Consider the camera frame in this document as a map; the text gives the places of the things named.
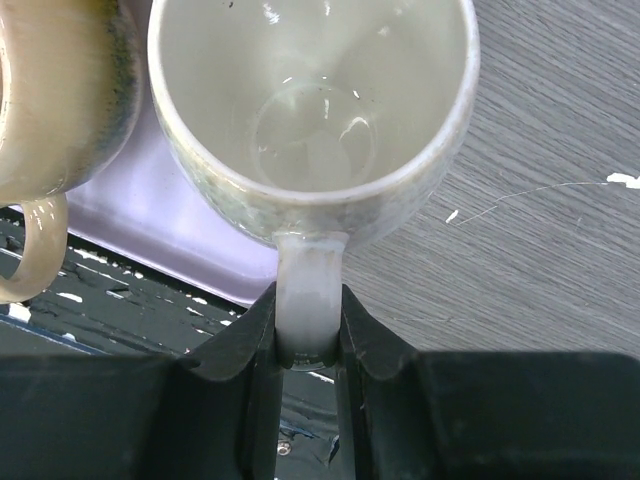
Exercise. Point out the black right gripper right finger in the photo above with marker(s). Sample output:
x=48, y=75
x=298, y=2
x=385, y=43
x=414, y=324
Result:
x=410, y=414

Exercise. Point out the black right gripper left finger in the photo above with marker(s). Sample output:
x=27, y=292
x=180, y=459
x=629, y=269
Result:
x=211, y=414

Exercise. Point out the white speckled ceramic mug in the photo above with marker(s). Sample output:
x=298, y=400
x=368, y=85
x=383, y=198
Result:
x=314, y=127

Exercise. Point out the lavender plastic tray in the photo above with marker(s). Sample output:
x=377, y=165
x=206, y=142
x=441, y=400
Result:
x=142, y=206

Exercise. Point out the beige ceramic mug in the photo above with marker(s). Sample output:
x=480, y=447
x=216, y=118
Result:
x=71, y=94

